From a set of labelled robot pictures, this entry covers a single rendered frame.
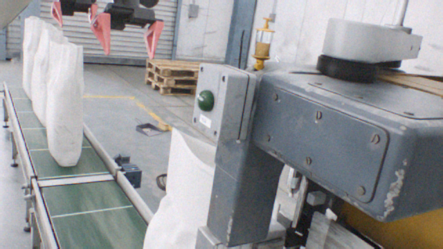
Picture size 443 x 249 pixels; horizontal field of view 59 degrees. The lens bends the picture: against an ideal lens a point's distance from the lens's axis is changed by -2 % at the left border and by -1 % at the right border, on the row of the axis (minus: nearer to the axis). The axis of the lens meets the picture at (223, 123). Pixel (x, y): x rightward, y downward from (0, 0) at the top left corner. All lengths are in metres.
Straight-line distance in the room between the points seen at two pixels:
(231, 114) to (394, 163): 0.22
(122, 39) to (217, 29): 2.23
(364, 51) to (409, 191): 0.24
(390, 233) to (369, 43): 0.35
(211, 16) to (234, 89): 8.70
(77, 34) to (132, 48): 1.11
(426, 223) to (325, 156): 0.32
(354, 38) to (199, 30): 8.53
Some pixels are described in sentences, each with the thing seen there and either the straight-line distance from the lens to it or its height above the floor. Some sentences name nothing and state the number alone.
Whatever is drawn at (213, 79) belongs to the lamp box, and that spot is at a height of 1.32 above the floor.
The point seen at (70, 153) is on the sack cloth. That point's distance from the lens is 2.52.
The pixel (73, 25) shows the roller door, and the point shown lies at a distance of 8.09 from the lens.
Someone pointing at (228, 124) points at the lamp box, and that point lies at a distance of 0.51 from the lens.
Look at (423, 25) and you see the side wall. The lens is 6.48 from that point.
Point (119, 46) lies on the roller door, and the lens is 8.36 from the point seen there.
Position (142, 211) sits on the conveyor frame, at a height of 0.38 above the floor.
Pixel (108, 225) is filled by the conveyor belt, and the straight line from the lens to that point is 1.95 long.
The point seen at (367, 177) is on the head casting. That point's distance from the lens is 0.40.
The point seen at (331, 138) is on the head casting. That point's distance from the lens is 0.43.
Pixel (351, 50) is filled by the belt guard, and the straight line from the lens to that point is 0.58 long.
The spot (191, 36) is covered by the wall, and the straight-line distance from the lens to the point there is 9.00.
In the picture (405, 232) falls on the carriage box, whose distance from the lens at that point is 0.75.
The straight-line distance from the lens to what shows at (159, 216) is 1.17.
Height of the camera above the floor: 1.41
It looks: 16 degrees down
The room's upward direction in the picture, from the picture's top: 9 degrees clockwise
